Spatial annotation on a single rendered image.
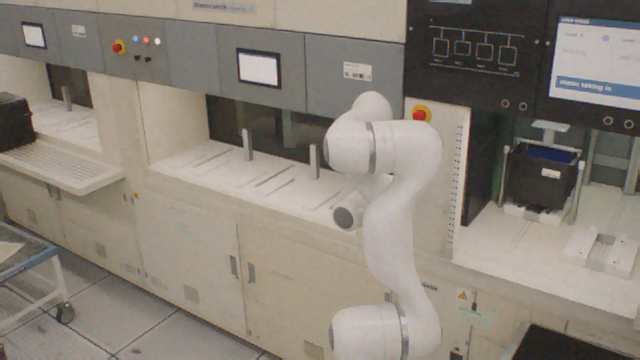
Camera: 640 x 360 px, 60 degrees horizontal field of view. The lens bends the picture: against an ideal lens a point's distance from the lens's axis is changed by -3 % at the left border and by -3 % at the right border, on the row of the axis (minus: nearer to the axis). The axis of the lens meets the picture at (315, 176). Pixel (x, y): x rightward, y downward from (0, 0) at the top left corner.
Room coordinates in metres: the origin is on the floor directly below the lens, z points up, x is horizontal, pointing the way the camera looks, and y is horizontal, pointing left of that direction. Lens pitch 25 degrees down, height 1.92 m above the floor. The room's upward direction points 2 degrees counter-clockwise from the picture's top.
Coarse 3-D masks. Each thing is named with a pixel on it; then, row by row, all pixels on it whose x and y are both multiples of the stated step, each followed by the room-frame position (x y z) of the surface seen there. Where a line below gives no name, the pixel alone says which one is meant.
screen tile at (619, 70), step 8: (624, 40) 1.34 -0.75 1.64; (632, 40) 1.33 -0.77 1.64; (624, 48) 1.34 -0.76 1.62; (632, 48) 1.33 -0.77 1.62; (616, 56) 1.35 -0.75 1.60; (616, 64) 1.35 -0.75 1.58; (624, 64) 1.34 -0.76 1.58; (632, 64) 1.32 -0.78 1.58; (616, 72) 1.34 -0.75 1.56; (624, 72) 1.33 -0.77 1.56; (632, 72) 1.32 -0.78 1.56
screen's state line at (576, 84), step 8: (560, 80) 1.42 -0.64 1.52; (568, 80) 1.41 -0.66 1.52; (576, 80) 1.40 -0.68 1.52; (584, 80) 1.39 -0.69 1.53; (592, 80) 1.37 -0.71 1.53; (560, 88) 1.42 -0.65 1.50; (568, 88) 1.41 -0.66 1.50; (576, 88) 1.39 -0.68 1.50; (584, 88) 1.38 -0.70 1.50; (592, 88) 1.37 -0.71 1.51; (600, 88) 1.36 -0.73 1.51; (608, 88) 1.35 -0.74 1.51; (616, 88) 1.34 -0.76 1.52; (624, 88) 1.33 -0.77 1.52; (632, 88) 1.32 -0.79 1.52; (624, 96) 1.33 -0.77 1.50; (632, 96) 1.32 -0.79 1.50
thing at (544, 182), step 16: (544, 128) 1.88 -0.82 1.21; (560, 128) 1.86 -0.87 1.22; (528, 144) 2.04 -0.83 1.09; (544, 144) 1.90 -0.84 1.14; (512, 160) 1.88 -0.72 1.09; (528, 160) 1.85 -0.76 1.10; (544, 160) 1.82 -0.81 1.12; (576, 160) 1.80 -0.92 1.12; (512, 176) 1.88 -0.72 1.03; (528, 176) 1.84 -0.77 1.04; (544, 176) 1.81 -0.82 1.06; (560, 176) 1.78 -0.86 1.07; (512, 192) 1.87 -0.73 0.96; (528, 192) 1.84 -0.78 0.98; (544, 192) 1.81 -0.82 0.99; (560, 192) 1.77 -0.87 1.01; (560, 208) 1.77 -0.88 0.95
